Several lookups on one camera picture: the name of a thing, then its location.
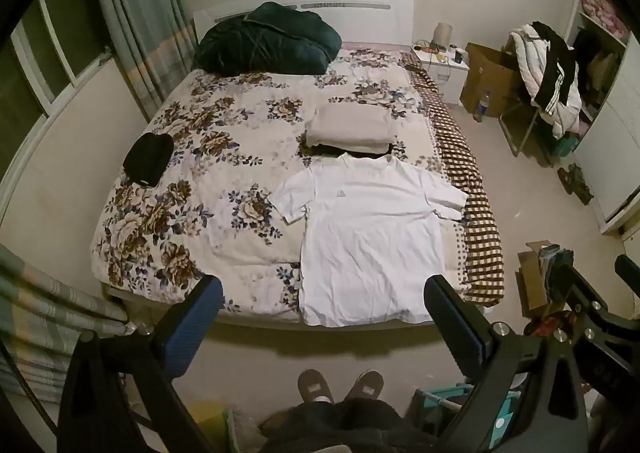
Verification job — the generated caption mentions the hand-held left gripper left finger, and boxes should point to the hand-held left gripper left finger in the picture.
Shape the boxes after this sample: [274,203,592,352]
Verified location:
[57,274,224,453]

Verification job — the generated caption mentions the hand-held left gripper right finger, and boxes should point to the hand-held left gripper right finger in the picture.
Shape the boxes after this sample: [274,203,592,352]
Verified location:
[424,274,588,453]

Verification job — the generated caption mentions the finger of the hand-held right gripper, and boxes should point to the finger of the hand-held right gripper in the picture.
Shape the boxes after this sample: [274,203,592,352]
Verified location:
[549,254,608,319]
[615,254,640,286]

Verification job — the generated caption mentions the white t-shirt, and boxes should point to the white t-shirt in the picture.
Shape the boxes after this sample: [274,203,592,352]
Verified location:
[268,153,469,326]

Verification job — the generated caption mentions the beige folded clothes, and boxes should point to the beige folded clothes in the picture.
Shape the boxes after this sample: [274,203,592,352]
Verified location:
[305,104,399,151]

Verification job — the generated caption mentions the small open cardboard box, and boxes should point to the small open cardboard box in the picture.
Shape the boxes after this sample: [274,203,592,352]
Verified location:
[515,240,566,319]

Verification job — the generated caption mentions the red bag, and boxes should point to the red bag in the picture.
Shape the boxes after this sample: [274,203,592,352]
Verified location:
[525,310,576,339]

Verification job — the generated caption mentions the teal plastic crate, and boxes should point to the teal plastic crate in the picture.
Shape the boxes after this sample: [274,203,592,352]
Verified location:
[412,373,526,453]

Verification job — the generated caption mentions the floral bedsheet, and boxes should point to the floral bedsheet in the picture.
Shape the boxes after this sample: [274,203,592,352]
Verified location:
[90,48,473,326]

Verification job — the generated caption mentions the brown checkered blanket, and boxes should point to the brown checkered blanket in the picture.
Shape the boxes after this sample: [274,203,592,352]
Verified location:
[402,60,505,306]

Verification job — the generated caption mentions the camouflage cloth item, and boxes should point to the camouflage cloth item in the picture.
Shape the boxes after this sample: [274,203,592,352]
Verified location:
[557,164,593,206]

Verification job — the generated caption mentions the person's right slipper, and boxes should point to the person's right slipper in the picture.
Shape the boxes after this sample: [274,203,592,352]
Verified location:
[345,369,385,403]

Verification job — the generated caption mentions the person's slipper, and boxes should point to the person's slipper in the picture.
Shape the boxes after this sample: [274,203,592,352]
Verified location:
[345,369,385,403]
[297,368,337,404]

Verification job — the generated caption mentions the yellow bag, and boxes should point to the yellow bag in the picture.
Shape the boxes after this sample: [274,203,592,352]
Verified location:
[192,400,231,439]

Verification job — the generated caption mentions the white wardrobe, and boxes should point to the white wardrobe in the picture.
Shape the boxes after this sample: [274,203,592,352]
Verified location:
[565,0,640,236]

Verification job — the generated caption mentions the person's left slipper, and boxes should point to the person's left slipper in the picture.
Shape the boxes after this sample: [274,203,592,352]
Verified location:
[297,368,337,404]

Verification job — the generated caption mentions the person's legs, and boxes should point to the person's legs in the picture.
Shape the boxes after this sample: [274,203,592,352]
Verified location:
[260,398,441,453]

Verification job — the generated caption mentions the black cap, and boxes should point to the black cap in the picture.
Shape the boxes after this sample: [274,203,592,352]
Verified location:
[122,133,175,188]

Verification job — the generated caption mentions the green striped curtain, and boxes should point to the green striped curtain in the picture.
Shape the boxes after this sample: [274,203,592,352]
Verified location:
[87,0,198,121]
[0,243,128,404]

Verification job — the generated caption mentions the folding chair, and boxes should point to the folding chair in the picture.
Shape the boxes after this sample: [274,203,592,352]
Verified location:
[500,98,556,158]

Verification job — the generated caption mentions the black folded garment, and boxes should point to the black folded garment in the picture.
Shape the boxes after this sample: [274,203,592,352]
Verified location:
[312,143,393,157]

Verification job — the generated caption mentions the plastic bottle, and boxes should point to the plastic bottle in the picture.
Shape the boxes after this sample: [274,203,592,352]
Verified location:
[472,90,492,122]

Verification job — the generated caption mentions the large cardboard box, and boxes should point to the large cardboard box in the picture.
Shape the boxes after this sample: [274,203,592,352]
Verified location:
[459,43,523,118]

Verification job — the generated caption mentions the white nightstand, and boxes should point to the white nightstand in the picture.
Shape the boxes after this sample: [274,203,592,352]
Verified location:
[411,44,471,106]

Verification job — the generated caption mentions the pink blanket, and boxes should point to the pink blanket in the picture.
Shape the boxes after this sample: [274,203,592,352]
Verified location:
[580,0,628,36]

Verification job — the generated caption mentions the dark green duvet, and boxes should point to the dark green duvet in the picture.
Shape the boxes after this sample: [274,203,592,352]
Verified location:
[192,1,342,76]

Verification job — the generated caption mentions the beige table lamp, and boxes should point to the beige table lamp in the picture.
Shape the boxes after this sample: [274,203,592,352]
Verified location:
[432,23,453,51]

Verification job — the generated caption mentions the white framed window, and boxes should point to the white framed window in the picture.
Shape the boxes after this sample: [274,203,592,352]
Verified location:
[0,0,113,174]

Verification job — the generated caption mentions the white bed headboard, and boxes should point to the white bed headboard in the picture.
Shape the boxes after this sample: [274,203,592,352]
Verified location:
[192,0,417,46]

